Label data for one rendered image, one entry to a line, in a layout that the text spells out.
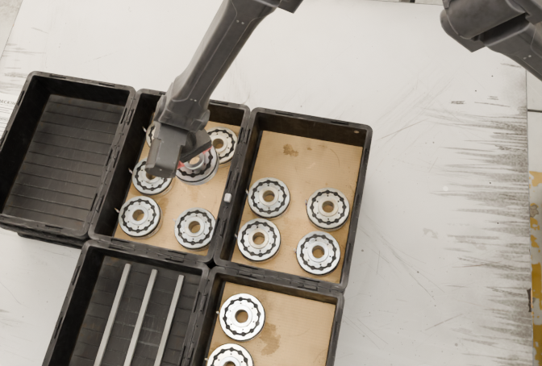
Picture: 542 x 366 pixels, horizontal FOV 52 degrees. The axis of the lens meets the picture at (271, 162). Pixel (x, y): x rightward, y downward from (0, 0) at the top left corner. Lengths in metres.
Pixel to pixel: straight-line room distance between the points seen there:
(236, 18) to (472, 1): 0.28
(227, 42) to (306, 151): 0.70
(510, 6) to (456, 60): 1.05
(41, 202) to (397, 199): 0.93
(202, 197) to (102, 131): 0.34
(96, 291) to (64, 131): 0.45
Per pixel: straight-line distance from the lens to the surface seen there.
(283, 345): 1.30
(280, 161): 1.40
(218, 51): 0.78
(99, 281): 1.41
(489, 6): 0.70
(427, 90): 1.67
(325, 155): 1.41
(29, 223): 1.41
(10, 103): 1.86
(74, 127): 1.58
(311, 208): 1.33
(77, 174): 1.52
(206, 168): 1.19
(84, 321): 1.41
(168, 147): 0.98
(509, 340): 1.51
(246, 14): 0.71
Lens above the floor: 2.13
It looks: 68 degrees down
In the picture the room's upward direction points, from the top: 11 degrees counter-clockwise
